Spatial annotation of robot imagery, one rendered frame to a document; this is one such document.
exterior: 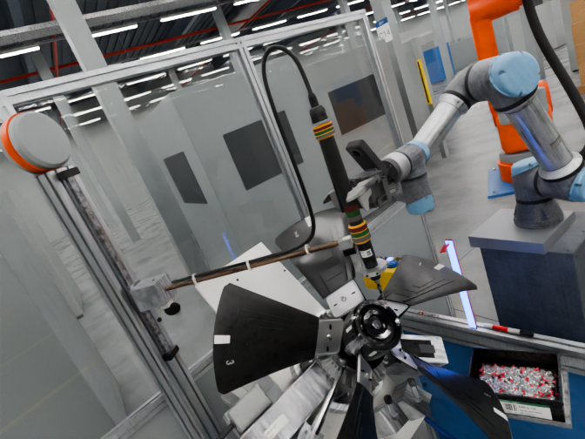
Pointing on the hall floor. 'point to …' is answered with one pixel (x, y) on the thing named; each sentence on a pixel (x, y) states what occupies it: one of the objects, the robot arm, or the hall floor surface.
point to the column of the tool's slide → (205, 417)
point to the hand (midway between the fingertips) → (336, 197)
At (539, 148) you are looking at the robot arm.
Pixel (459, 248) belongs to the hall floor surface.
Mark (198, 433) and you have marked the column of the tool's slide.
